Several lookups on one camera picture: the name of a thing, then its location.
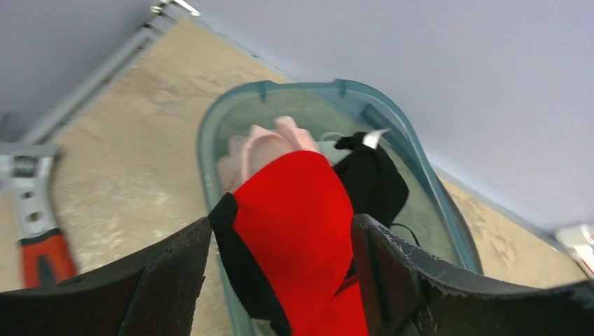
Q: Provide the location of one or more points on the teal plastic basin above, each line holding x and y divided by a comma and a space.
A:
330, 111

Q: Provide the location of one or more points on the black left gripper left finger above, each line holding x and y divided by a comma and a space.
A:
150, 292

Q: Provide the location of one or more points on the red and black bra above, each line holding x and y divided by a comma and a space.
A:
284, 240

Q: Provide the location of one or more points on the white PVC pipe rack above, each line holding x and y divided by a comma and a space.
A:
578, 241

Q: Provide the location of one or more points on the red-handled adjustable wrench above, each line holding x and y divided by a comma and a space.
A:
44, 252

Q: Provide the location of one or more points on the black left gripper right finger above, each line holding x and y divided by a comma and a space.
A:
408, 291

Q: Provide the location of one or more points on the pale pink bra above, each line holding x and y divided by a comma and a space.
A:
249, 154

